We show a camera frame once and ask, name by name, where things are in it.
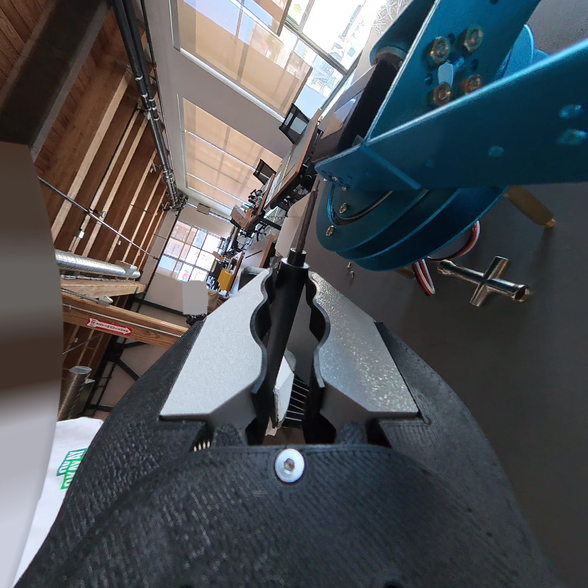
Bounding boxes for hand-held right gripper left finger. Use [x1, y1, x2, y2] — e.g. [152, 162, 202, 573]
[160, 270, 276, 424]

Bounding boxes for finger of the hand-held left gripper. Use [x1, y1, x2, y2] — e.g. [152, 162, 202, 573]
[273, 350, 298, 428]

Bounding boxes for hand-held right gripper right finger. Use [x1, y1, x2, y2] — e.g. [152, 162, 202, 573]
[307, 271, 420, 420]

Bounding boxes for black screwdriver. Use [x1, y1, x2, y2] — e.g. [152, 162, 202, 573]
[250, 180, 322, 435]

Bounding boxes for blue toy robot arm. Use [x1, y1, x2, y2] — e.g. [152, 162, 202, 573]
[315, 0, 588, 273]

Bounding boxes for wooden loft beam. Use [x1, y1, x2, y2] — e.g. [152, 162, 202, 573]
[60, 278, 190, 351]

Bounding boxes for red warning sign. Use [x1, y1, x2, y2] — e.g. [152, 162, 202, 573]
[87, 317, 134, 338]

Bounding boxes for gridded pane window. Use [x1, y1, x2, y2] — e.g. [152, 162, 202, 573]
[157, 220, 222, 282]

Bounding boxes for metal cross wrench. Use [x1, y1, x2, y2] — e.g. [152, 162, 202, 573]
[436, 256, 532, 307]

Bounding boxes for thin metal ceiling rod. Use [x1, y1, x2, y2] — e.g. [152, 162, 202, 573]
[39, 177, 154, 259]

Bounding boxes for window with tan blind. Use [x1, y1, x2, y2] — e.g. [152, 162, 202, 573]
[177, 96, 284, 208]

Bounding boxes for person's white shirt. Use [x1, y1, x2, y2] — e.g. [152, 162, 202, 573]
[14, 417, 106, 585]

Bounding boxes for brass standoff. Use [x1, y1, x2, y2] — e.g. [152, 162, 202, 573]
[504, 186, 556, 228]

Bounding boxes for black ceiling pipes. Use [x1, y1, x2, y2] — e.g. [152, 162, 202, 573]
[111, 0, 187, 209]

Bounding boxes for large window with blind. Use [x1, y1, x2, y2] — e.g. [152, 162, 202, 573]
[172, 0, 352, 121]

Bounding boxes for red white black cable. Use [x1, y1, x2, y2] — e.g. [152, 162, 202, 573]
[412, 220, 483, 296]

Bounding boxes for silver ventilation duct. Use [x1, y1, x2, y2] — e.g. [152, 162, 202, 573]
[55, 248, 141, 279]

